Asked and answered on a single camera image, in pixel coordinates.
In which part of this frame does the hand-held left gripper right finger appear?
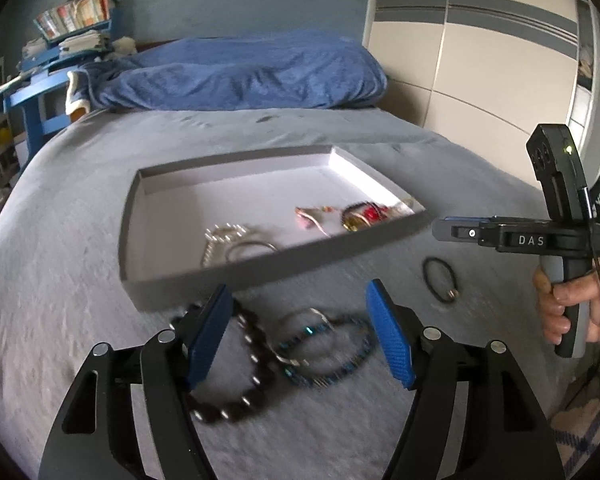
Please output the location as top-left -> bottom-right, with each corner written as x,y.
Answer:
366,280 -> 566,480

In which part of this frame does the grey cardboard box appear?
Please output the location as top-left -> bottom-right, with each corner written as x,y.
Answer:
118,144 -> 429,313

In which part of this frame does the beige wardrobe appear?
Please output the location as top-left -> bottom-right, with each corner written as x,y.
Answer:
362,0 -> 597,188

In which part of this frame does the blue pillow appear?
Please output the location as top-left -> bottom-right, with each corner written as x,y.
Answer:
66,29 -> 389,112

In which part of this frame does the red bead bracelet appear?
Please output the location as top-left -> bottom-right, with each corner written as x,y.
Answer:
340,201 -> 396,234

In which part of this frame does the row of books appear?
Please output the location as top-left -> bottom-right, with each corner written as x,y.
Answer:
33,0 -> 117,43

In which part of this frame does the white plush toy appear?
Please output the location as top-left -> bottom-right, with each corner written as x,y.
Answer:
111,35 -> 140,55

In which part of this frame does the plaid garment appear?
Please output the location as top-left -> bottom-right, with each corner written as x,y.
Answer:
549,400 -> 600,480

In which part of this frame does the black bead bracelet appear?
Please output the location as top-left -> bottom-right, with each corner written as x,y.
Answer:
172,299 -> 277,425

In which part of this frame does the blue wooden desk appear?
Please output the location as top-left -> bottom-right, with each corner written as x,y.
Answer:
0,19 -> 118,162

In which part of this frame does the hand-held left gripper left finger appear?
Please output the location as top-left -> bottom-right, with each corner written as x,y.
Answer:
37,284 -> 233,480

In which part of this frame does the black hair tie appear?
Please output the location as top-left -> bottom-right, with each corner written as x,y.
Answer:
423,257 -> 464,306

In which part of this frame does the white pearl bracelet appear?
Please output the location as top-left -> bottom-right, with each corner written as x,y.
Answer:
200,223 -> 254,269

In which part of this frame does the stack of papers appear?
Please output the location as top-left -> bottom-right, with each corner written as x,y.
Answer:
21,30 -> 114,62

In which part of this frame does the blue bead bracelet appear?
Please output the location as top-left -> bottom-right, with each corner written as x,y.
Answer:
274,312 -> 377,392

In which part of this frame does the pink tassel charm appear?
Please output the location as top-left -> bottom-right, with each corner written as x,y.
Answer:
294,205 -> 335,237

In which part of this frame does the grey fleece blanket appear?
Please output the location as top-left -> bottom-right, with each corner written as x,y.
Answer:
0,106 -> 598,480

